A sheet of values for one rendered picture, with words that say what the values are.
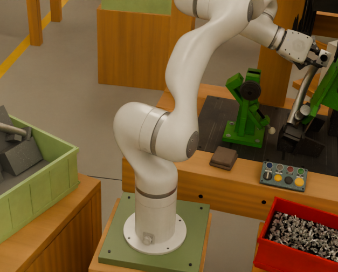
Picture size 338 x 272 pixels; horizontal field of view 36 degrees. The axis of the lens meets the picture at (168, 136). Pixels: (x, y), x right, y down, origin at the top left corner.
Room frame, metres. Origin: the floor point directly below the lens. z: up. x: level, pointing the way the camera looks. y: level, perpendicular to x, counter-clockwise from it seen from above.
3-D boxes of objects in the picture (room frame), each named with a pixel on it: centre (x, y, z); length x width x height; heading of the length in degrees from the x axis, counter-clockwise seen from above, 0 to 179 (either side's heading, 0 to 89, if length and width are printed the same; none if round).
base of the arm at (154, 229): (1.15, 0.02, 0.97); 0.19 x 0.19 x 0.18
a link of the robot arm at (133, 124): (1.16, 0.06, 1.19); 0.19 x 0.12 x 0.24; 62
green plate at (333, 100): (1.62, -0.56, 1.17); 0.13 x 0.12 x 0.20; 78
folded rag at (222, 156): (1.51, -0.20, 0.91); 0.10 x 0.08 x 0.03; 159
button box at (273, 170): (1.42, -0.40, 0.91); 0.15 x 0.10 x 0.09; 78
